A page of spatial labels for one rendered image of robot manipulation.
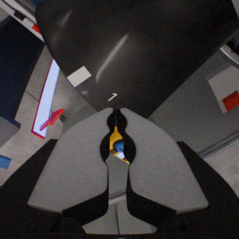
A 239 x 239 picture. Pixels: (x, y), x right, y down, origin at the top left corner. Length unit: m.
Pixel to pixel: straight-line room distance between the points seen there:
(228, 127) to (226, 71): 0.28
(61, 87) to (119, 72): 1.50
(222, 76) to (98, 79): 0.59
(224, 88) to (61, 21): 0.69
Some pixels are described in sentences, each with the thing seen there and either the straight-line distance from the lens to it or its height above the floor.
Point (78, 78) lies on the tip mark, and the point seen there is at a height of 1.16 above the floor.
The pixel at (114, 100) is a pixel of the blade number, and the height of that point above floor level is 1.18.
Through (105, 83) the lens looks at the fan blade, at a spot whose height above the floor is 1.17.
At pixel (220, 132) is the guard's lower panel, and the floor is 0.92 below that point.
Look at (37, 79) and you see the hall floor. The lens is 1.72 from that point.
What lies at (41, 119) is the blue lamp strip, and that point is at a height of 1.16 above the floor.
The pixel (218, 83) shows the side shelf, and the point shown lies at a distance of 0.78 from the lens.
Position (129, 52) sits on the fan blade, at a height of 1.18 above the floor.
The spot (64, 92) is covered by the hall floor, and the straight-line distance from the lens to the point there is 1.76.
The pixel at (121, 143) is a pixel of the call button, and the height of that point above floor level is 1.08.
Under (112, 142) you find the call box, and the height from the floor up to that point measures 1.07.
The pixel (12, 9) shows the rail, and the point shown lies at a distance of 0.58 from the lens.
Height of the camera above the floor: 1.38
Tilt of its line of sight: 44 degrees down
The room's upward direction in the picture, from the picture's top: 171 degrees clockwise
